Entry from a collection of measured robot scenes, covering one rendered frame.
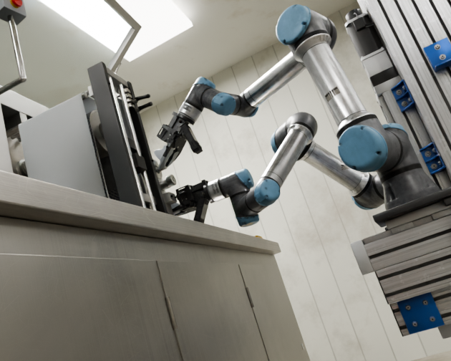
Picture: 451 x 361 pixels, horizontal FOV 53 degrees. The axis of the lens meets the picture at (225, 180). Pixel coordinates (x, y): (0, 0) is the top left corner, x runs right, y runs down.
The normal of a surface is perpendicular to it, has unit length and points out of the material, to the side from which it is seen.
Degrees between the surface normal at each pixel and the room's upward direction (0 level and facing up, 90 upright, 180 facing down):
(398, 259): 90
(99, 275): 90
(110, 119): 90
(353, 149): 98
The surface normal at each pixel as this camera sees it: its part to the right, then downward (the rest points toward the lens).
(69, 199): 0.90, -0.37
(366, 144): -0.63, 0.11
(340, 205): -0.38, -0.16
